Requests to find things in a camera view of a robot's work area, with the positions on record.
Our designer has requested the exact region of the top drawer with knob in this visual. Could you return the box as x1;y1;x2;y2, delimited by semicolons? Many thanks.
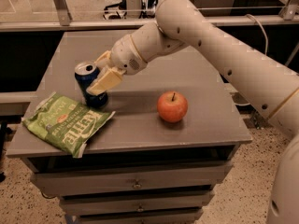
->
31;161;233;196

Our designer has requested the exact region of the white cable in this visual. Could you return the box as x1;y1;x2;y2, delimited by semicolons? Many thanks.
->
234;13;269;107

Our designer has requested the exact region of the green jalapeno chip bag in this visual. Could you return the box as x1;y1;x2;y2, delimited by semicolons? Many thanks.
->
22;92;115;159

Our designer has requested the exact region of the black office chair base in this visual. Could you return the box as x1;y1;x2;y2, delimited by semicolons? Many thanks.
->
103;0;160;20

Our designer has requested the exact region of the middle drawer with knob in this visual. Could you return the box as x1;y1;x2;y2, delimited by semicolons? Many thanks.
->
60;189;214;216

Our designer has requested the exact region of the red apple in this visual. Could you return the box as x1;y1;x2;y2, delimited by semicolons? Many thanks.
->
157;91;188;123

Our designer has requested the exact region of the bottom drawer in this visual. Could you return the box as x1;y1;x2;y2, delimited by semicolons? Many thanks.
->
78;207;203;224

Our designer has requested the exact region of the metal railing frame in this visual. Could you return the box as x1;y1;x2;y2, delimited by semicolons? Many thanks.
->
0;0;299;32

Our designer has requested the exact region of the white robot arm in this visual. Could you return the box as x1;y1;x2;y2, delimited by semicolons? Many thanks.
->
88;0;299;224

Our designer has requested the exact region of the drawer with knob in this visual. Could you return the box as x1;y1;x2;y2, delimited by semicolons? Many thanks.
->
60;189;214;216
31;161;233;196

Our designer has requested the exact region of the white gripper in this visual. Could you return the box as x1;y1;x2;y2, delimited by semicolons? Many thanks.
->
87;35;148;96

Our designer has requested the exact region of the grey drawer cabinet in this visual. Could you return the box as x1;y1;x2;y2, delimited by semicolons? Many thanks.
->
5;27;253;224

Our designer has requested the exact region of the blue pepsi can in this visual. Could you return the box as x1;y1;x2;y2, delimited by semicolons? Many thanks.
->
75;62;108;108

